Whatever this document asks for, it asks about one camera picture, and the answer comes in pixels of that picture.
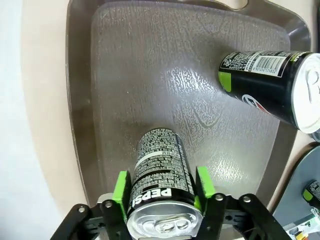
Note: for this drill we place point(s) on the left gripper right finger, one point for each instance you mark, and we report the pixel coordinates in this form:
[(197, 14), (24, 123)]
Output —
[(205, 185)]

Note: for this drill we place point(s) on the black Pepsi can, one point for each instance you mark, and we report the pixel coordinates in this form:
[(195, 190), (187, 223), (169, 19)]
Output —
[(312, 192), (160, 170), (262, 82)]

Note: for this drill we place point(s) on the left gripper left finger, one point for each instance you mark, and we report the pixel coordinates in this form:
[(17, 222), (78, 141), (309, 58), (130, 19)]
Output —
[(120, 187)]

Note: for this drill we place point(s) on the brown plastic serving tray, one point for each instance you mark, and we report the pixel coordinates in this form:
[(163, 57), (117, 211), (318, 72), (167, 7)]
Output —
[(150, 87)]

